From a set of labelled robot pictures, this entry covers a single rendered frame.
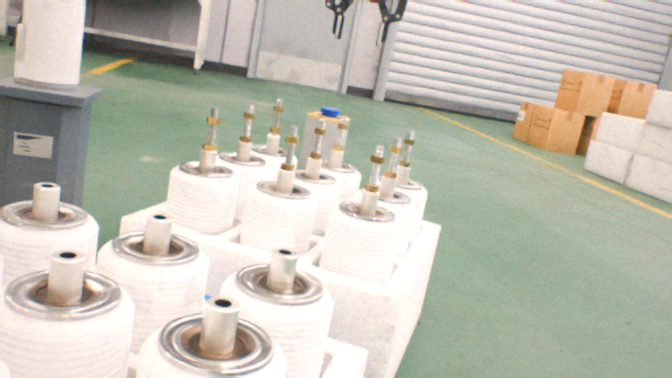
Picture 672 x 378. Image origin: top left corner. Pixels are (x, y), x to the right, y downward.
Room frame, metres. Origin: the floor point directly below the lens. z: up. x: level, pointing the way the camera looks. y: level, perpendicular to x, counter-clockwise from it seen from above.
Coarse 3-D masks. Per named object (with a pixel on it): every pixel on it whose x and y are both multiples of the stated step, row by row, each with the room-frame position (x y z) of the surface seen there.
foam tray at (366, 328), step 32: (128, 224) 0.76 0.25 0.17; (224, 256) 0.72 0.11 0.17; (256, 256) 0.71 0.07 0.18; (320, 256) 0.77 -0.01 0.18; (416, 256) 0.83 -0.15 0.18; (352, 288) 0.68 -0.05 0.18; (384, 288) 0.69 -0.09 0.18; (416, 288) 0.82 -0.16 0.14; (352, 320) 0.67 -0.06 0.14; (384, 320) 0.66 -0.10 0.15; (416, 320) 0.98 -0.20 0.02; (384, 352) 0.66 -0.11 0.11
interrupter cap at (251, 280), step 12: (264, 264) 0.50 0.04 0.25; (240, 276) 0.47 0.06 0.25; (252, 276) 0.47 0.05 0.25; (264, 276) 0.48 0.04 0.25; (300, 276) 0.49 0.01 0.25; (312, 276) 0.49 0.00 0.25; (240, 288) 0.45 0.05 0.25; (252, 288) 0.45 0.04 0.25; (264, 288) 0.46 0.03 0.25; (300, 288) 0.47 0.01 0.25; (312, 288) 0.47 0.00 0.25; (264, 300) 0.43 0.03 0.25; (276, 300) 0.43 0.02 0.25; (288, 300) 0.44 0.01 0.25; (300, 300) 0.44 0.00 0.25; (312, 300) 0.45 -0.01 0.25
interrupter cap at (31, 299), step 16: (32, 272) 0.40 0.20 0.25; (48, 272) 0.41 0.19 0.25; (16, 288) 0.37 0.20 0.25; (32, 288) 0.38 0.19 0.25; (96, 288) 0.40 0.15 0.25; (112, 288) 0.40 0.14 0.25; (16, 304) 0.35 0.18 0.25; (32, 304) 0.36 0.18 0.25; (48, 304) 0.36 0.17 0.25; (64, 304) 0.37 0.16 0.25; (80, 304) 0.37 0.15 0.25; (96, 304) 0.37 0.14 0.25; (112, 304) 0.38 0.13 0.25; (48, 320) 0.35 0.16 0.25; (64, 320) 0.35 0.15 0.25
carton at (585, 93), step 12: (564, 72) 4.64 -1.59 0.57; (576, 72) 4.50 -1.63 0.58; (588, 72) 4.38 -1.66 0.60; (564, 84) 4.60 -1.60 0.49; (576, 84) 4.46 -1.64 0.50; (588, 84) 4.38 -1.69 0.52; (600, 84) 4.40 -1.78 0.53; (612, 84) 4.43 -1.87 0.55; (564, 96) 4.56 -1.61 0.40; (576, 96) 4.42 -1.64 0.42; (588, 96) 4.39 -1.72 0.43; (600, 96) 4.41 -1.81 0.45; (564, 108) 4.52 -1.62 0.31; (576, 108) 4.38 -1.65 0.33; (588, 108) 4.39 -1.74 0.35; (600, 108) 4.42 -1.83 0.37
